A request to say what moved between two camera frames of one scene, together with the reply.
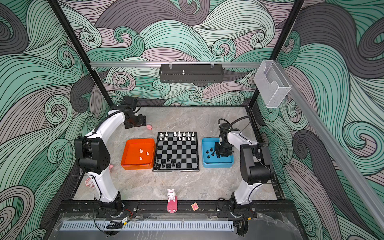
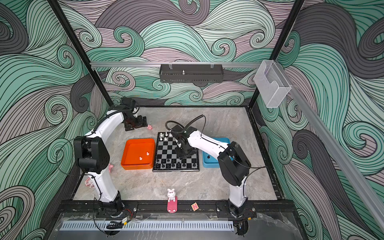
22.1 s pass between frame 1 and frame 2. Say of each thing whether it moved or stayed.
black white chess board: stayed
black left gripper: stayed
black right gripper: moved
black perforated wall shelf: stayed
